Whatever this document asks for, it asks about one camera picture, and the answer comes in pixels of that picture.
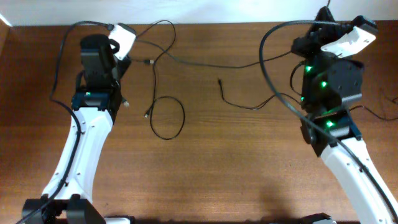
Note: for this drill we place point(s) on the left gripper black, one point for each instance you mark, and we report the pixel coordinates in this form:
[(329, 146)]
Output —
[(122, 66)]

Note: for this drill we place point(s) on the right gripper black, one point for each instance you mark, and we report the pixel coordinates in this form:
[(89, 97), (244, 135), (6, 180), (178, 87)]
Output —
[(323, 33)]

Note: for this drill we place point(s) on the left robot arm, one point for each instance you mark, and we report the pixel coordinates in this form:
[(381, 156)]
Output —
[(68, 196)]

